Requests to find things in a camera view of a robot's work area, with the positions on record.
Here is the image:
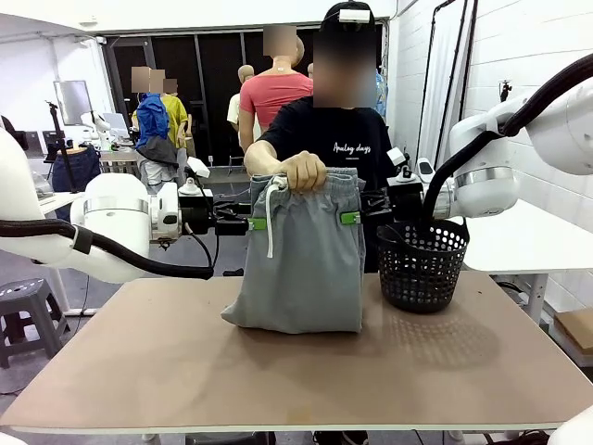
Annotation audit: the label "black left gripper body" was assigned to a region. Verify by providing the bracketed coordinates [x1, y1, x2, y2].
[178, 187, 219, 238]

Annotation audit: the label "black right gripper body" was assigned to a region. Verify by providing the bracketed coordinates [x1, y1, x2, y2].
[385, 182, 426, 223]

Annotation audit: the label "grey training pants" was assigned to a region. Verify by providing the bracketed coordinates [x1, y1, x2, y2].
[221, 167, 368, 336]

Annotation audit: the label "person's right forearm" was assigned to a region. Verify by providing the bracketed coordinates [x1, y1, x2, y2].
[244, 140, 291, 177]

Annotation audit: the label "person's right hand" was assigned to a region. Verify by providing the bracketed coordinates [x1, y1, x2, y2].
[278, 149, 328, 193]

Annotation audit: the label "person in black t-shirt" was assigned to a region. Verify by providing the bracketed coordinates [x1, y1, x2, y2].
[256, 95, 396, 274]

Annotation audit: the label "black perforated plastic basket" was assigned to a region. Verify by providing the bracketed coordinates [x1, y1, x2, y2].
[375, 216, 472, 314]

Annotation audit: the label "mannequin with cream shirt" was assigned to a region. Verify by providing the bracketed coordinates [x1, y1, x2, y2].
[226, 64, 257, 161]

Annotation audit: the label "blue patterned shirt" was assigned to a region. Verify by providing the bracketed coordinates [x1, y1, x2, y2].
[373, 69, 389, 117]

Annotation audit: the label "dark blue jeans on stand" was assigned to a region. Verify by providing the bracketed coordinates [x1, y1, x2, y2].
[51, 145, 103, 194]

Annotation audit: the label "mannequin with red crop top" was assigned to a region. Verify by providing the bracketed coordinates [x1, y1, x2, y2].
[237, 26, 315, 154]

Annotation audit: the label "white hanging backdrop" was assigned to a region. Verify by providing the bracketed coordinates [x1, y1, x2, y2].
[415, 0, 479, 140]

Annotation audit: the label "black slim tripod stand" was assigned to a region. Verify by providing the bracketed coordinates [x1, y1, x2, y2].
[44, 100, 80, 194]

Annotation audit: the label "black cap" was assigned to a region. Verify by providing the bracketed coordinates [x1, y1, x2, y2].
[320, 1, 376, 34]

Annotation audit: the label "grey plastic stool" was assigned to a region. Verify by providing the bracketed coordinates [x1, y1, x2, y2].
[0, 276, 71, 370]

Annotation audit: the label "brown cardboard box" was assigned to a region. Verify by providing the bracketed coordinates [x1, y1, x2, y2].
[552, 307, 593, 357]

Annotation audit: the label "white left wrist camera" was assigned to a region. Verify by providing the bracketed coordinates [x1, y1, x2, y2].
[185, 157, 211, 179]

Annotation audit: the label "black left arm cable bundle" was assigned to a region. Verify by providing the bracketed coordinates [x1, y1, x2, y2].
[0, 218, 215, 281]

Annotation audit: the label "grey wall board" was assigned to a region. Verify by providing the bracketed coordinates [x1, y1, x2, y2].
[52, 79, 93, 127]

